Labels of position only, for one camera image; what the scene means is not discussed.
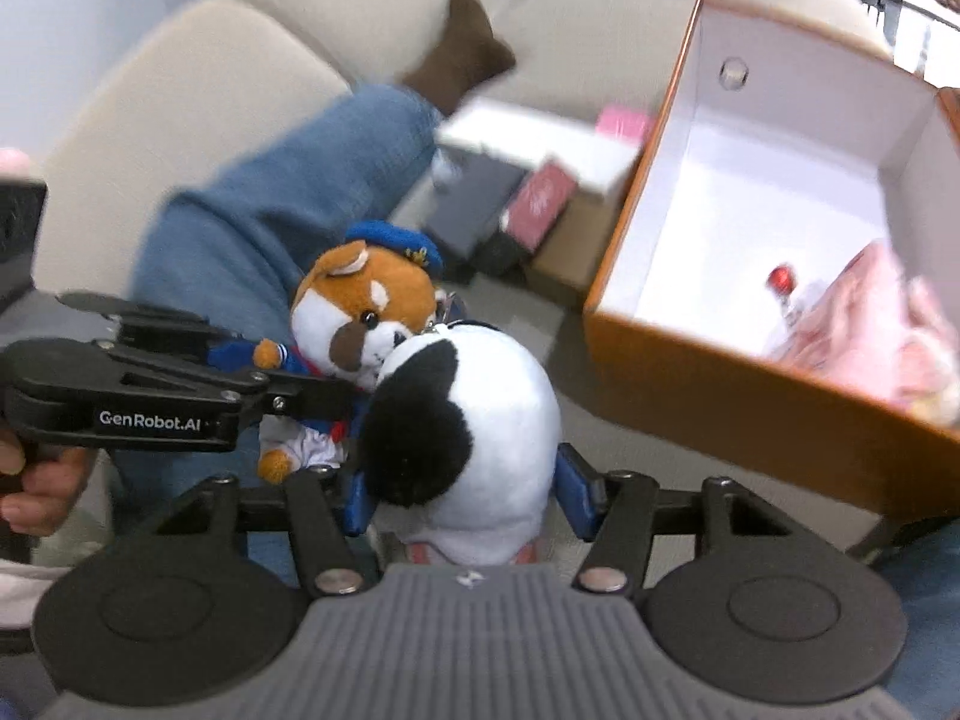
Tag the brown sock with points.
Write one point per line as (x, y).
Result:
(461, 52)

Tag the orange storage box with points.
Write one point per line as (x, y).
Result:
(750, 420)

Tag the pink plush toy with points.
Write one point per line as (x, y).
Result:
(870, 315)

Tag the black box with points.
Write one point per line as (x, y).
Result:
(469, 202)

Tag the small red-capped bottle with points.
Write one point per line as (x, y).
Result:
(784, 292)

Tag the brown cardboard box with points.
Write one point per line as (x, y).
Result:
(570, 259)

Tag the person's right jeans leg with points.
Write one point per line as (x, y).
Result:
(926, 615)

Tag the person's left hand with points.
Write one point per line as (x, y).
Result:
(45, 484)

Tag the pink box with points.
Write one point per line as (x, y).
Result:
(622, 126)

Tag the beige sofa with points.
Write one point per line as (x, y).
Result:
(225, 37)

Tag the orange fox plush toy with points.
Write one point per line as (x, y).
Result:
(352, 292)

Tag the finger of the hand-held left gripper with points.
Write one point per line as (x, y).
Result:
(187, 334)
(315, 394)

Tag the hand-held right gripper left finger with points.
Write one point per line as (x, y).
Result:
(357, 506)

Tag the white box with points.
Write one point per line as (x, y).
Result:
(525, 135)

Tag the person's left jeans leg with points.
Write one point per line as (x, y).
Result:
(285, 187)

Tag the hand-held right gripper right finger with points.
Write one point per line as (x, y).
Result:
(577, 495)

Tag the maroon box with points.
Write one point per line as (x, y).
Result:
(540, 202)

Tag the white cloth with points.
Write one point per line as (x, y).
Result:
(26, 596)

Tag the black and white plush toy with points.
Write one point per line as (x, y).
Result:
(495, 420)

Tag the person's jeans leg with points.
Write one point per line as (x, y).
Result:
(285, 187)
(926, 615)

